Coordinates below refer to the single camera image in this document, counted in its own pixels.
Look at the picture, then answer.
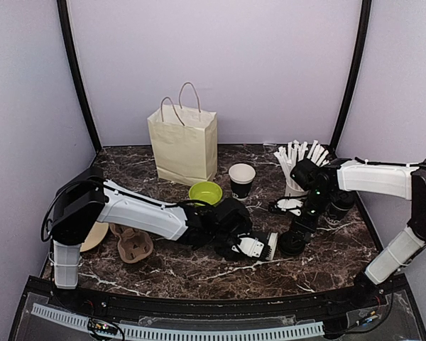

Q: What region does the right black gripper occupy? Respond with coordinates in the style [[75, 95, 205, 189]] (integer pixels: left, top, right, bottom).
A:
[[288, 188, 336, 247]]

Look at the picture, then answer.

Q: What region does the black plastic cup lid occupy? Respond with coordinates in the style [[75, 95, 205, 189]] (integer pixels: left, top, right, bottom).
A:
[[278, 232, 306, 256]]

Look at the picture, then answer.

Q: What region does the black paper coffee cup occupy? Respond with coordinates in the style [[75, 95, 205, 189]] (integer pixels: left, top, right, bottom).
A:
[[325, 203, 352, 227]]

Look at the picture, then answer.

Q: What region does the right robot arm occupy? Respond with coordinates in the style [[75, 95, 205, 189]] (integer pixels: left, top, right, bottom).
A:
[[288, 158, 426, 308]]

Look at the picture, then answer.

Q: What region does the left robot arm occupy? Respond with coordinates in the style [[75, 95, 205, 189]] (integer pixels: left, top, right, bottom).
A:
[[40, 167, 261, 310]]

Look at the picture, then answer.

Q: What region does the white paper cup holder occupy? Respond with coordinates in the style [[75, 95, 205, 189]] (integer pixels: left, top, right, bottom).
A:
[[285, 179, 307, 197]]

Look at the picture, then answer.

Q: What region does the green bowl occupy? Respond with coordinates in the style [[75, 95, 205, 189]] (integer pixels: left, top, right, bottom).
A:
[[188, 181, 223, 205]]

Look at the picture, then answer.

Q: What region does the white wrapped straws bundle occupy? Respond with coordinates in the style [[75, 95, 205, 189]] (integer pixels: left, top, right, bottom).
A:
[[273, 140, 332, 191]]

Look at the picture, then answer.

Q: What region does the brown cardboard cup carrier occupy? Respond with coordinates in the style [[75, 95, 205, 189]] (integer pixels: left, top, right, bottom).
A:
[[109, 223, 153, 264]]

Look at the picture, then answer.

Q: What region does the cream paper carry bag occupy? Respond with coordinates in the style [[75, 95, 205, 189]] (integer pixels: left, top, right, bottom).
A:
[[147, 97, 218, 186]]

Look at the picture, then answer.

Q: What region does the beige round plate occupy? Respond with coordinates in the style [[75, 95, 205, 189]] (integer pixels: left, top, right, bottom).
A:
[[80, 222, 109, 252]]

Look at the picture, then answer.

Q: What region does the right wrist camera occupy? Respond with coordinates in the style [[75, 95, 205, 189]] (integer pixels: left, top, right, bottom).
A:
[[268, 198, 303, 216]]

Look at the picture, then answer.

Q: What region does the black front rail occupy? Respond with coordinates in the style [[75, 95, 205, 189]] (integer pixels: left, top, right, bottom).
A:
[[58, 266, 357, 314]]

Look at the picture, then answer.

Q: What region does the grey slotted cable duct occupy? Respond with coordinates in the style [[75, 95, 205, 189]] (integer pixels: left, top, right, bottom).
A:
[[31, 303, 324, 340]]

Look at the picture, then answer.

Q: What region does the right black frame post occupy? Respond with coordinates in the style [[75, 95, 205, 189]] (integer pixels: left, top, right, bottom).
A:
[[329, 0, 372, 152]]

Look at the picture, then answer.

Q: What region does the black frame post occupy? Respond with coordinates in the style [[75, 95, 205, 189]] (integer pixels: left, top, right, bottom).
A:
[[329, 0, 372, 152], [56, 0, 102, 153]]

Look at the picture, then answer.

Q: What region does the left black frame post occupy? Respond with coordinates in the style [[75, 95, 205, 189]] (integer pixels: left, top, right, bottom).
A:
[[56, 0, 102, 153]]

